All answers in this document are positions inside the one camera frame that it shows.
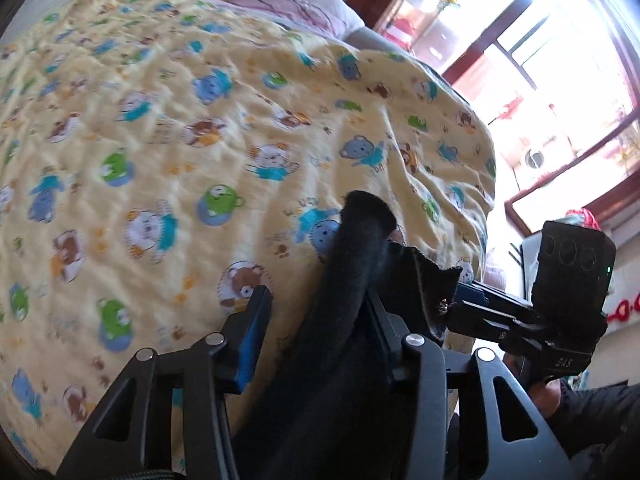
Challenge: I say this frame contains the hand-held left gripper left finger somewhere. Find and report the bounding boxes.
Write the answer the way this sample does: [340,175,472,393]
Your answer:
[55,285,274,480]

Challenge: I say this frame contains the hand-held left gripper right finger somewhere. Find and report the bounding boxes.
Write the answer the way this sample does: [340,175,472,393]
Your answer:
[364,294,577,480]

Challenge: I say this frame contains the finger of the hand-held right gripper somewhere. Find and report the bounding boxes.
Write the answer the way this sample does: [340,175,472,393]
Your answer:
[446,300,540,343]
[456,281,533,312]

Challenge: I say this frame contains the black pants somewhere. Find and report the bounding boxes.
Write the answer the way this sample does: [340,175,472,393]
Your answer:
[231,190,464,480]

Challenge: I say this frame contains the person's right hand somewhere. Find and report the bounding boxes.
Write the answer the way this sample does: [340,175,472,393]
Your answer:
[502,354,565,420]

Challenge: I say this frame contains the red knitted cloth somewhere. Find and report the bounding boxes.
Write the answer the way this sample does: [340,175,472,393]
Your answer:
[554,206,602,232]

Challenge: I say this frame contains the yellow printed blanket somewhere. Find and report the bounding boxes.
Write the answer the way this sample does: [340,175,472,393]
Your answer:
[0,0,497,476]

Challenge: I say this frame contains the pink and white pillows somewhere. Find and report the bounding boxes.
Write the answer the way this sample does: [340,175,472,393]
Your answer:
[232,0,367,41]

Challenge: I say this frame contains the red wall decoration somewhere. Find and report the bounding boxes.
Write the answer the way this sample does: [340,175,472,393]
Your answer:
[606,297,640,323]

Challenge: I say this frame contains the wooden window frame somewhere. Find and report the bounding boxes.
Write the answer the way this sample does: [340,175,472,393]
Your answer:
[347,0,640,241]

